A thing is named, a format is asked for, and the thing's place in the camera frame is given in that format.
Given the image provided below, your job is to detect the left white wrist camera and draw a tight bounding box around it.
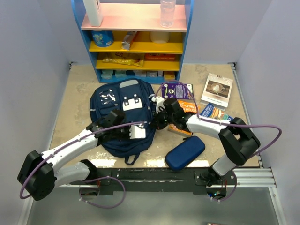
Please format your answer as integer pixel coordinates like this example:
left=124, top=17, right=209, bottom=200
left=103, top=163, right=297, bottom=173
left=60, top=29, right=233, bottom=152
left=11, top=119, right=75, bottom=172
left=129, top=125, right=146, bottom=139

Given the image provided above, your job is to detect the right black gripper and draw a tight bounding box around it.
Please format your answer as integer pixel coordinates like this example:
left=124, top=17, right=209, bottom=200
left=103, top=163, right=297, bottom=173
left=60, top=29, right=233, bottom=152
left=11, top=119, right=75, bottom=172
left=151, top=106, right=176, bottom=130

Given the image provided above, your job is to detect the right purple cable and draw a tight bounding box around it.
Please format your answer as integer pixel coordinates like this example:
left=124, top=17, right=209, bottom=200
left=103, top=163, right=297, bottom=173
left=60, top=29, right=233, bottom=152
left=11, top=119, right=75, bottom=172
left=154, top=80, right=283, bottom=202

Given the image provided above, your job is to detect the blue colourful shelf unit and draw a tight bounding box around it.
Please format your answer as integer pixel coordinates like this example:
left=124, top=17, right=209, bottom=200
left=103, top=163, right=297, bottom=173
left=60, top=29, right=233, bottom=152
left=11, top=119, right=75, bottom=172
left=71, top=0, right=194, bottom=83

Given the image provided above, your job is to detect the orange Treehouse book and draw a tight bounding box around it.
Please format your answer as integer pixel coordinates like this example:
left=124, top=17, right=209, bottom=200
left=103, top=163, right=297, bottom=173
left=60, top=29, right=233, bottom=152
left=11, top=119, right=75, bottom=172
left=168, top=100, right=197, bottom=137

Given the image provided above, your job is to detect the purple cable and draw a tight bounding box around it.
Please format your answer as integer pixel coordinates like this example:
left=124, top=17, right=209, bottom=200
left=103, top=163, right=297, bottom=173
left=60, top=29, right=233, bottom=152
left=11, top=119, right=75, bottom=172
left=154, top=80, right=283, bottom=202
left=19, top=121, right=148, bottom=208

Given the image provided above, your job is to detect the white rectangular bottle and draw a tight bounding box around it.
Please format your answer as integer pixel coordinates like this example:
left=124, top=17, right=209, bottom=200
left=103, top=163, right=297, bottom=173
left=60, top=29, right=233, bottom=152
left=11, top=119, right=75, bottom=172
left=83, top=0, right=103, bottom=27

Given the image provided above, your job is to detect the blue zippered pencil case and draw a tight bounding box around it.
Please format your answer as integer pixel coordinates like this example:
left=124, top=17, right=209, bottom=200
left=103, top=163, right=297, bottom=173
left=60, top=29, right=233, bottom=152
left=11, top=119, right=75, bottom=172
left=165, top=136, right=206, bottom=171

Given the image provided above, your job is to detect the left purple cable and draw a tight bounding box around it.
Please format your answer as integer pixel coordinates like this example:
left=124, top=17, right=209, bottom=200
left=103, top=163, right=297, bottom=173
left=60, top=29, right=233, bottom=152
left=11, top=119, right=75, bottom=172
left=19, top=121, right=148, bottom=208

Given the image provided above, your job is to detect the blue Treehouse book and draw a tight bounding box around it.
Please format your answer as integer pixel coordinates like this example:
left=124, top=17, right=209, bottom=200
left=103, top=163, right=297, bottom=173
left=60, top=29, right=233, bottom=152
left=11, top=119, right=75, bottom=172
left=200, top=103, right=233, bottom=120

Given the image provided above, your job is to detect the navy blue student backpack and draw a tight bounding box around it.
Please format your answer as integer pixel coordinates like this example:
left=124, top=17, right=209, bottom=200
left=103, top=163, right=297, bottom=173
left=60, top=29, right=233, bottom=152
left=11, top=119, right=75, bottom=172
left=90, top=78, right=156, bottom=165

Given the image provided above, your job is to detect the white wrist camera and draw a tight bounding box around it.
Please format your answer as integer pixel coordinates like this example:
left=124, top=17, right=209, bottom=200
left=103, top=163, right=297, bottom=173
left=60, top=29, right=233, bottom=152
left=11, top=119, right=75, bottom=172
left=151, top=96, right=165, bottom=113
left=129, top=125, right=146, bottom=139

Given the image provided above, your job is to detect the blue snack canister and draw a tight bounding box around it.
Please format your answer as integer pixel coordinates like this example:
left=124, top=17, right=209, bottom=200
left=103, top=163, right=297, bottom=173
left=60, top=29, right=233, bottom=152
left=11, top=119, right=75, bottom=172
left=91, top=30, right=114, bottom=47

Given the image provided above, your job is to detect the yellow snack bag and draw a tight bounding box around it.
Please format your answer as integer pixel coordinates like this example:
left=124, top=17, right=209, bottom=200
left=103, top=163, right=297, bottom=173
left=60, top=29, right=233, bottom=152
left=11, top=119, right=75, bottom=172
left=102, top=53, right=145, bottom=67

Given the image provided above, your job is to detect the purple paperback book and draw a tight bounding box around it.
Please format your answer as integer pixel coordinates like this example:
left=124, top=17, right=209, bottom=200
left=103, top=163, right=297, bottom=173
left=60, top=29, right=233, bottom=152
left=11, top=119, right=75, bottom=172
left=161, top=83, right=194, bottom=100

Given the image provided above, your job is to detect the orange red snack box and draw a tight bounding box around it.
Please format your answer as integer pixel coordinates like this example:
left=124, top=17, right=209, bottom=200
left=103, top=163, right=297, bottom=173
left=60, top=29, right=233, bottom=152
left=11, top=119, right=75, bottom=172
left=145, top=53, right=176, bottom=61

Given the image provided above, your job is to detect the small boxes bottom shelf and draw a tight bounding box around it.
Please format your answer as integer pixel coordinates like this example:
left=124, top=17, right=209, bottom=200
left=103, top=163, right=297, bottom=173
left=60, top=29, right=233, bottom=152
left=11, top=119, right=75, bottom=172
left=99, top=70, right=176, bottom=80

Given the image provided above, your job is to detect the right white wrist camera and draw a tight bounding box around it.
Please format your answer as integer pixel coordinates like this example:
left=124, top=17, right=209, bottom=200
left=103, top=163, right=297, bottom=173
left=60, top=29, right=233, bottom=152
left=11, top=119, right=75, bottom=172
left=151, top=96, right=165, bottom=113

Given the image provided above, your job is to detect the silver foil snack packet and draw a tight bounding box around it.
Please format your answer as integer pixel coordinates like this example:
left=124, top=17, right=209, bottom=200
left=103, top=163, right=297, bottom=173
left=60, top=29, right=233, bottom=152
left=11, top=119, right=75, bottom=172
left=121, top=31, right=137, bottom=50

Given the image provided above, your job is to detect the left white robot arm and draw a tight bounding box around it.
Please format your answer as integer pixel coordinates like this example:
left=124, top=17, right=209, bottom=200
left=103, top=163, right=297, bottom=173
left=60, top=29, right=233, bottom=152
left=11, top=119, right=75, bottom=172
left=17, top=109, right=138, bottom=201

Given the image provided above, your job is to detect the black metal base plate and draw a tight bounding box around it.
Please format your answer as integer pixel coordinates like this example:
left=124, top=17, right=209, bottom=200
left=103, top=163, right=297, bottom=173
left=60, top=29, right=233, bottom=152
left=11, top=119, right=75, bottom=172
left=71, top=167, right=238, bottom=195

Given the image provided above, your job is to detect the cream round container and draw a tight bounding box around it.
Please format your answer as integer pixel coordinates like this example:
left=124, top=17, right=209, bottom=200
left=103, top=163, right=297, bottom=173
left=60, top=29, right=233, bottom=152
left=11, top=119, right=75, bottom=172
left=150, top=31, right=170, bottom=44

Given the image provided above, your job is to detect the white coffee cover book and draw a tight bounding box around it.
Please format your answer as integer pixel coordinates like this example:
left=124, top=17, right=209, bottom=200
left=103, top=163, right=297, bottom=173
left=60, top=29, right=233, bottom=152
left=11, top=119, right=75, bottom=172
left=201, top=73, right=233, bottom=110

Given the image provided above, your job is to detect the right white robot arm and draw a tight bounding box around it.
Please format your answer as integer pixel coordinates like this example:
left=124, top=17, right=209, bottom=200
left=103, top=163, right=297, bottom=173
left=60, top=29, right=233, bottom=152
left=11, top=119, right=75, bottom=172
left=151, top=97, right=261, bottom=186

